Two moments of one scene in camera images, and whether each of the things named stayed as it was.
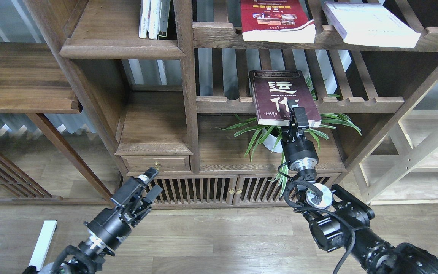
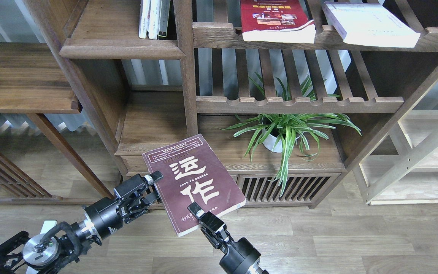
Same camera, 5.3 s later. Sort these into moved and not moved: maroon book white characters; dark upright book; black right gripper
Moved: maroon book white characters; black right gripper
Not moved: dark upright book
